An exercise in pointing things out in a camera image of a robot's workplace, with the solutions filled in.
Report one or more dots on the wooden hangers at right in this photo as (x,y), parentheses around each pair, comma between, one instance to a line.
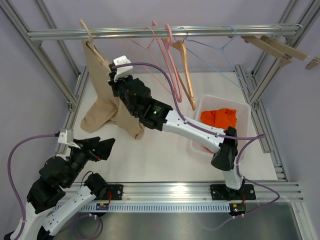
(281,51)

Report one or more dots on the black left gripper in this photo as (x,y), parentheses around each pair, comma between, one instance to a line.
(102,148)

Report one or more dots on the beige garment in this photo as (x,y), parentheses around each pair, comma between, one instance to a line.
(107,109)

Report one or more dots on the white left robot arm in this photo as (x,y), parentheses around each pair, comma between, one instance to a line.
(39,221)

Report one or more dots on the orange t shirt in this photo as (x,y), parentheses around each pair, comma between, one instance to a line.
(221,118)

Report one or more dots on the thin pink wire hanger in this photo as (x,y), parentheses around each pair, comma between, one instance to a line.
(149,49)

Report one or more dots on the white plastic basket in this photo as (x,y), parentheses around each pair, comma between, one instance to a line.
(209,103)

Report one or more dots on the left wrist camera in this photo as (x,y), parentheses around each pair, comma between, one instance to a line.
(66,137)

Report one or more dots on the wooden hanger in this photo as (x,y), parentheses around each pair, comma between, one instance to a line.
(187,86)

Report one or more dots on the aluminium front rail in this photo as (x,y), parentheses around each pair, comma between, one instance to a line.
(192,192)

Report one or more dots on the thick pink plastic hanger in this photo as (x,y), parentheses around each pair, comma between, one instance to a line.
(167,43)

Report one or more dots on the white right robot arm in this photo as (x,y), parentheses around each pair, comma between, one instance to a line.
(156,115)

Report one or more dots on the white slotted cable duct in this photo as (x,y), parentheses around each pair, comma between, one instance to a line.
(118,207)

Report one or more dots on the blue wire hanger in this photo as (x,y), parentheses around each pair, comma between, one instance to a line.
(221,53)

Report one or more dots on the aluminium hanging rod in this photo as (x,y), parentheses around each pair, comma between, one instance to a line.
(162,31)

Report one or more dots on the beige hanger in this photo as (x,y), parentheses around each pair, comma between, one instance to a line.
(90,44)

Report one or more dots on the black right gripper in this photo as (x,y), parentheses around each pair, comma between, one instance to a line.
(114,85)

